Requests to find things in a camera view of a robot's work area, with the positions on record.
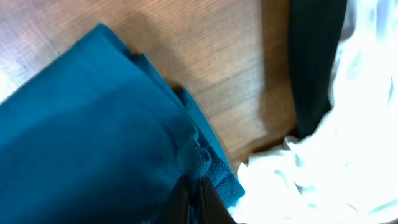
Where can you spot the black garment with logo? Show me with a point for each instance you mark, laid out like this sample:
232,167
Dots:
313,35

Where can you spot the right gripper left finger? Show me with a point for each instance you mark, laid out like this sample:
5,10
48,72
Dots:
177,208

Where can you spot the blue t-shirt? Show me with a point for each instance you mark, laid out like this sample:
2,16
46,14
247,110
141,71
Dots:
100,137

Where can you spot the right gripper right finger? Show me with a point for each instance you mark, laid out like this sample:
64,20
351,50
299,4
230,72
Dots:
211,209

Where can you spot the white garment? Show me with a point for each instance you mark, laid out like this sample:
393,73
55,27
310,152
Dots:
346,171

